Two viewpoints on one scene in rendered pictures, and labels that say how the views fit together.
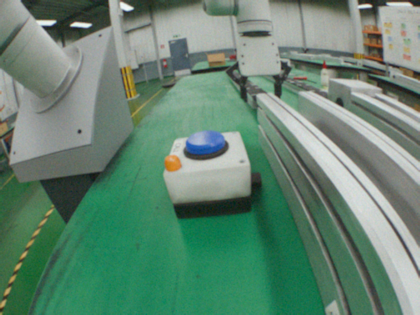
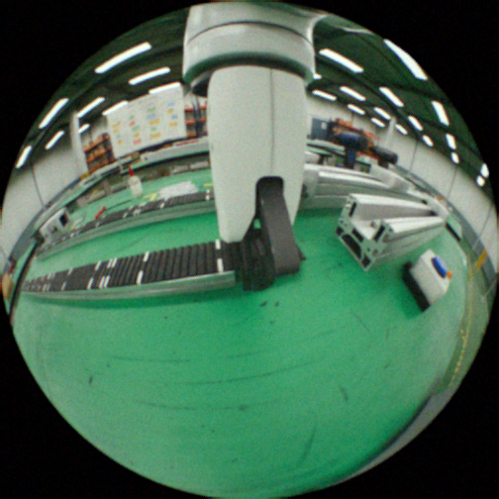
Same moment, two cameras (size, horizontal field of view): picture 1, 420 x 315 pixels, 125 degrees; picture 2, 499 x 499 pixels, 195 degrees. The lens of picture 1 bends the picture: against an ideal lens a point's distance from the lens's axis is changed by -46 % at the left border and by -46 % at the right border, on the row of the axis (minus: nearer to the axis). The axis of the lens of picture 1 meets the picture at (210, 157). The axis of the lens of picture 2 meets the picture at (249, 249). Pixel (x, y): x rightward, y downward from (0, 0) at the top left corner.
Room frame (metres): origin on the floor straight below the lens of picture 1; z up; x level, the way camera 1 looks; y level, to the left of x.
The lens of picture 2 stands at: (0.51, -0.04, 0.94)
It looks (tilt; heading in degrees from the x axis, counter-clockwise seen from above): 45 degrees down; 254
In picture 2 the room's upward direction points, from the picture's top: straight up
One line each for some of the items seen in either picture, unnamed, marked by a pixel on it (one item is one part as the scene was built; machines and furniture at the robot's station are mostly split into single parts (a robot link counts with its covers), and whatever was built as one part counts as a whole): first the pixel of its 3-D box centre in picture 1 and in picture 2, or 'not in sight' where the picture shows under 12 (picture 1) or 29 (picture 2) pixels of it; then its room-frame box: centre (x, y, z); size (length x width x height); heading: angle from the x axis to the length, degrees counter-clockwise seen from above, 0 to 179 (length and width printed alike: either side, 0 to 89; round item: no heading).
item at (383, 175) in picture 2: not in sight; (390, 181); (-0.11, -0.30, 0.87); 0.16 x 0.11 x 0.07; 176
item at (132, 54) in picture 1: (134, 65); not in sight; (11.30, 3.39, 1.14); 1.30 x 0.28 x 2.28; 87
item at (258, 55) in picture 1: (257, 53); (249, 145); (0.48, -0.15, 0.93); 0.10 x 0.07 x 0.11; 86
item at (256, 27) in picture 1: (255, 29); (248, 67); (0.48, -0.15, 0.99); 0.09 x 0.08 x 0.03; 86
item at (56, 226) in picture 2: (279, 65); (58, 225); (1.25, -0.53, 0.83); 0.11 x 0.10 x 0.10; 90
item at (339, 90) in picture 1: (350, 104); (290, 184); (0.33, -0.32, 0.83); 0.12 x 0.09 x 0.10; 86
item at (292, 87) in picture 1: (274, 77); (76, 237); (0.96, -0.37, 0.79); 0.96 x 0.04 x 0.03; 176
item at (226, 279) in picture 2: (236, 79); (48, 287); (0.98, -0.19, 0.79); 0.96 x 0.04 x 0.03; 176
